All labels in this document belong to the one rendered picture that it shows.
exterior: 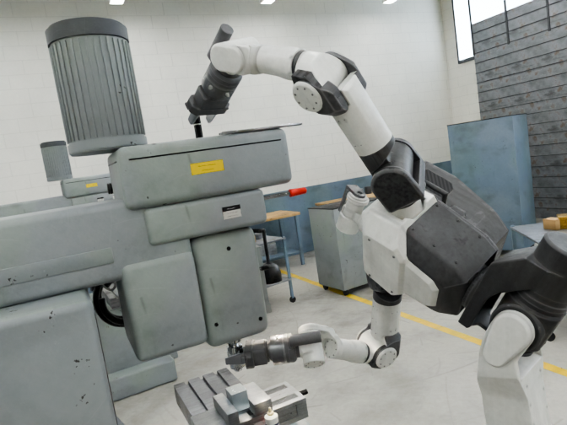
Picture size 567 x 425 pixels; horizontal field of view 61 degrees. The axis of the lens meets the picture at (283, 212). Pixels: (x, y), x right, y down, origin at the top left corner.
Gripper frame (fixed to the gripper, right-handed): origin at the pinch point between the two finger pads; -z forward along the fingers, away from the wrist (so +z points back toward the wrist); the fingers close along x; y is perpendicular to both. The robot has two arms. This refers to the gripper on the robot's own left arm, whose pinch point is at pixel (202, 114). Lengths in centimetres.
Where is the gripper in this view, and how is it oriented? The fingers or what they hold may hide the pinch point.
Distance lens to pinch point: 139.6
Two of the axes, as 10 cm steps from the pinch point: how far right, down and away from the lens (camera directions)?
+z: 4.7, -5.0, -7.3
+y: -4.4, -8.5, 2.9
